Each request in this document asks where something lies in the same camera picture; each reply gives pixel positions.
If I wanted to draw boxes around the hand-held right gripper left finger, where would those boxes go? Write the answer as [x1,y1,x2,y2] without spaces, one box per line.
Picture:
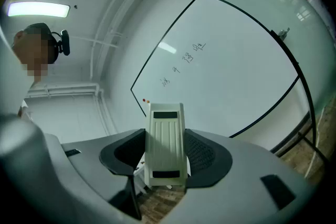
[46,127,146,220]

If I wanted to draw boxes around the white ceiling pipes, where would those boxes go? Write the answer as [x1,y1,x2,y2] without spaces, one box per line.
[89,0,171,82]

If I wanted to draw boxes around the white whiteboard black frame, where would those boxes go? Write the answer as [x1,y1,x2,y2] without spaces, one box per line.
[130,0,301,138]

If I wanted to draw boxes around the white eraser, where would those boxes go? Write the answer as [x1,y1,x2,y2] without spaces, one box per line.
[143,102,188,187]

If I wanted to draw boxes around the white marker holder box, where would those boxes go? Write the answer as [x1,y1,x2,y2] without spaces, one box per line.
[133,157,145,195]

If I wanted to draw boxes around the rectangular ceiling light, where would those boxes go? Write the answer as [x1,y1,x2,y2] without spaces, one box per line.
[7,2,70,18]

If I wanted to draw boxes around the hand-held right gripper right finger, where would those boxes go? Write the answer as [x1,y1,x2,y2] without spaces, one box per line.
[167,128,316,224]

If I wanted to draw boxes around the black head-worn camera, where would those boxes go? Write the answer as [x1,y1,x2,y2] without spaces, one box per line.
[51,29,71,57]

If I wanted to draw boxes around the person's head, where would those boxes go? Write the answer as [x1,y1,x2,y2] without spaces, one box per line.
[10,23,60,82]

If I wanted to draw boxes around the metal door handle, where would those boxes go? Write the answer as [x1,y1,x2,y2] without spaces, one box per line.
[278,27,291,40]

